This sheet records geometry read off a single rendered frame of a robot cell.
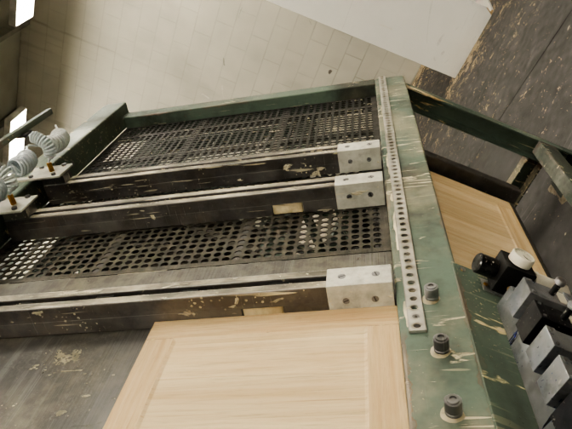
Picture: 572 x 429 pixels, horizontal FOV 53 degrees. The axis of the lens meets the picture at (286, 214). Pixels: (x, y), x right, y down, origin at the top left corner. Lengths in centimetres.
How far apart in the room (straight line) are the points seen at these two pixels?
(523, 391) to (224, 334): 53
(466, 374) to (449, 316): 14
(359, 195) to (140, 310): 63
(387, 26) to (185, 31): 263
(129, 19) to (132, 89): 84
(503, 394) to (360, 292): 33
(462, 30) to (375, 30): 66
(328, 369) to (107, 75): 643
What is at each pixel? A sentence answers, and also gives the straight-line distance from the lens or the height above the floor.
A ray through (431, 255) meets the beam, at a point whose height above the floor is 84.
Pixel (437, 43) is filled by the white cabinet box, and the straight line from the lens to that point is 487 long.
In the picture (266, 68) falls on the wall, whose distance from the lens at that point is 657.
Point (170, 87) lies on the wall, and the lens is 698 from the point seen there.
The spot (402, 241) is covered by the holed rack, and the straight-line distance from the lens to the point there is 125.
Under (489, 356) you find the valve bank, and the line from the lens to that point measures 98.
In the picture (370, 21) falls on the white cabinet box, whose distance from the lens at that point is 481.
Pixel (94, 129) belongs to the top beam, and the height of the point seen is 188.
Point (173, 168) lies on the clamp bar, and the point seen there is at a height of 148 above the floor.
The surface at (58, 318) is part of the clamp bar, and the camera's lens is 131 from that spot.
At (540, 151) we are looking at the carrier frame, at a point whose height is 18.
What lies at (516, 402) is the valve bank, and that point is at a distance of 93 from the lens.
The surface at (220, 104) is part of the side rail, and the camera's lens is 253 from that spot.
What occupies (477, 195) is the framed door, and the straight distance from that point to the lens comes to 234.
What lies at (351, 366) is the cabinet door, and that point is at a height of 96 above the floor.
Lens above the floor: 123
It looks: 4 degrees down
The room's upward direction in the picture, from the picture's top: 69 degrees counter-clockwise
